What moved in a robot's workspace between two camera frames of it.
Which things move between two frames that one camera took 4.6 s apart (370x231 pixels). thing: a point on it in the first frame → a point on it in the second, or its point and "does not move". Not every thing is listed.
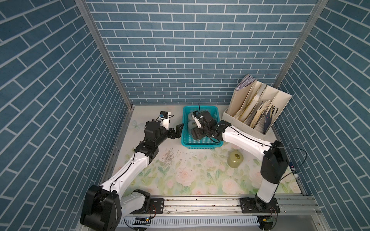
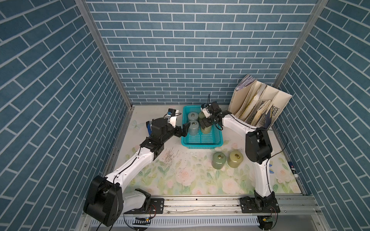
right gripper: (195, 134) → (205, 123)
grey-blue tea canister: (190, 116) does not move
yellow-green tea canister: (234, 159) does not move
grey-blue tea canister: (191, 124) does not move
